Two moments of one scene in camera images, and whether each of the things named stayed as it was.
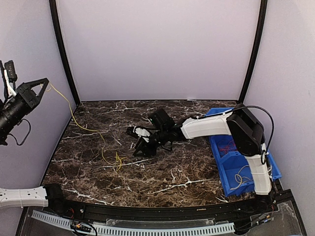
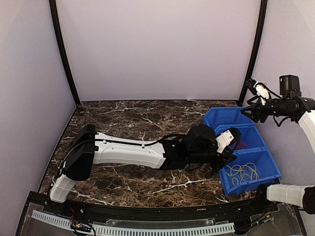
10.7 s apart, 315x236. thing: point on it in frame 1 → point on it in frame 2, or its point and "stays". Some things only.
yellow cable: [118, 159] → [231, 168]
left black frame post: [53, 5] stays
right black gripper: [148, 151] → [256, 107]
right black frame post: [264, 8] stays
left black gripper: [31, 99] → [225, 160]
